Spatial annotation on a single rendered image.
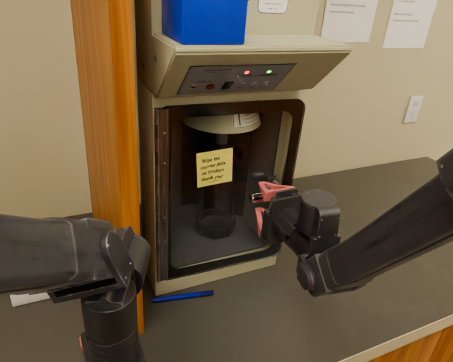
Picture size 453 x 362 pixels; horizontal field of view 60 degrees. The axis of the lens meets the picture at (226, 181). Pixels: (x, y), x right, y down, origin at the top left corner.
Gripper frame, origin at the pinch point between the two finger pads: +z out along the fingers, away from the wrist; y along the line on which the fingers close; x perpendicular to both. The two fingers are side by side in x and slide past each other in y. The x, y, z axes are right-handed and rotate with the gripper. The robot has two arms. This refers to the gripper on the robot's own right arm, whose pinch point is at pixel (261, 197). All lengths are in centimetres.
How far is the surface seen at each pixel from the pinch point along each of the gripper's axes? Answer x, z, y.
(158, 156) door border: 20.4, 4.6, 9.7
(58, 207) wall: 38, 49, -24
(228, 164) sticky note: 6.1, 4.4, 6.4
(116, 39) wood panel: 28.3, -2.8, 31.5
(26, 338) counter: 47, 4, -26
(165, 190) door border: 19.1, 4.8, 2.3
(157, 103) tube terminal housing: 20.1, 6.1, 19.4
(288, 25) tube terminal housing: -4.9, 6.2, 32.6
